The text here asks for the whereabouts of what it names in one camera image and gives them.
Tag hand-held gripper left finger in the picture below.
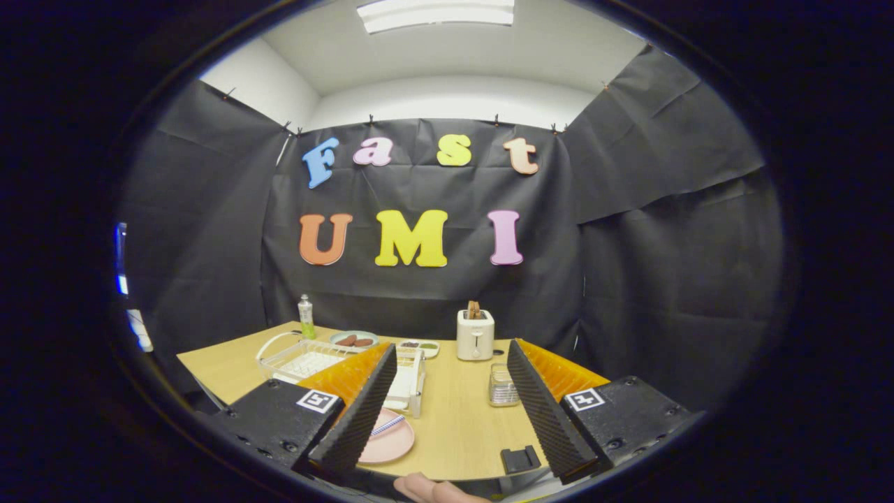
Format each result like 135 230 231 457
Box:
206 342 399 483

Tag white wire dish rack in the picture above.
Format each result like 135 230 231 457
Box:
256 331 426 418

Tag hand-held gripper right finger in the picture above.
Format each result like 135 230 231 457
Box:
506 339 692 486

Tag white toaster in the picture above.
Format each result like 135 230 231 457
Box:
457 309 496 362

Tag black backdrop cloth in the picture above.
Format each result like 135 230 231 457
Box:
119 45 783 413

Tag small metal wire basket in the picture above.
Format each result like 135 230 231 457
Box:
488 363 521 408

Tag ceiling light panel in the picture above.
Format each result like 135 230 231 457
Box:
356 0 516 34

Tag small black block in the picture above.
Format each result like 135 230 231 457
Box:
501 445 542 475

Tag pink plate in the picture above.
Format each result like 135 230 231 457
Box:
358 407 416 465

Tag light blue plate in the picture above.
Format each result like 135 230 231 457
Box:
329 330 380 349

